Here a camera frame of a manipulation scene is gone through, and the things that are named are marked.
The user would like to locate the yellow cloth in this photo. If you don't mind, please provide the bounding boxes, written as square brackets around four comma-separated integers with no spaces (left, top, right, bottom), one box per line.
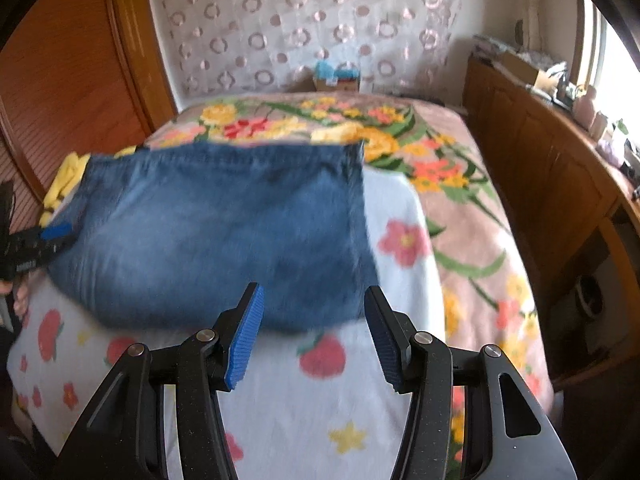
[40,152,91,226]

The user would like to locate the blue denim pants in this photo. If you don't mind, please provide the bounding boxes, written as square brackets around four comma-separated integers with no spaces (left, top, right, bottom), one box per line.
[47,140,381,333]

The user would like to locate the white strawberry flower bed sheet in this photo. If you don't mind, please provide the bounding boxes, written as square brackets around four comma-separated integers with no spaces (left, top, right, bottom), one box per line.
[10,165,471,480]

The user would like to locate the open cardboard box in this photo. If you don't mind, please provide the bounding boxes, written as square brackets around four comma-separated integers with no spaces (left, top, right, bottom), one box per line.
[492,50,553,91]

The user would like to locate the small brown box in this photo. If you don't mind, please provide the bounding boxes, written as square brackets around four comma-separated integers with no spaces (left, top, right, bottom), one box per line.
[312,77,361,93]

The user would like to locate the ring patterned curtain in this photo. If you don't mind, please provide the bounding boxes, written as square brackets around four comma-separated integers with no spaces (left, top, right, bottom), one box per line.
[145,0,468,106]

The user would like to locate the wooden cabinet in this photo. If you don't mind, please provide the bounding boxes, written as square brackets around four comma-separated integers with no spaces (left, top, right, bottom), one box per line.
[462,55,640,391]

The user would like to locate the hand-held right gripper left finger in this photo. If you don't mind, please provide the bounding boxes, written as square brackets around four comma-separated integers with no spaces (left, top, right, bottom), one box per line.
[52,282,266,480]

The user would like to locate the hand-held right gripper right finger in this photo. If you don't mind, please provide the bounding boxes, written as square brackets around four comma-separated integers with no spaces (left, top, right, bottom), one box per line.
[364,285,581,480]

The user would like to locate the blue plush toy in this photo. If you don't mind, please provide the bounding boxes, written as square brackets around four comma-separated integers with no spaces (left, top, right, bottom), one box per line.
[315,60,361,83]

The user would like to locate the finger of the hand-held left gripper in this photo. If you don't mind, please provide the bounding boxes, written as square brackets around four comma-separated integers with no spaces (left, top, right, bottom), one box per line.
[15,237,77,269]
[10,221,76,248]

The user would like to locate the white wall pipe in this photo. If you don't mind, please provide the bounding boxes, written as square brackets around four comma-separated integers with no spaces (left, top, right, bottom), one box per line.
[522,0,543,61]

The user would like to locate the pink floral blanket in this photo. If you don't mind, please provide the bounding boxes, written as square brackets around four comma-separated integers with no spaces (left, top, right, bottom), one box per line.
[115,92,556,466]

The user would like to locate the wooden wardrobe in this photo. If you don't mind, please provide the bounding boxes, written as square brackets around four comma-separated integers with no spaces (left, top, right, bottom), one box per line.
[0,0,178,241]

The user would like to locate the person's left hand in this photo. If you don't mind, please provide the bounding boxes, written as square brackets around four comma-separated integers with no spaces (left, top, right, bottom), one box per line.
[12,280,31,317]

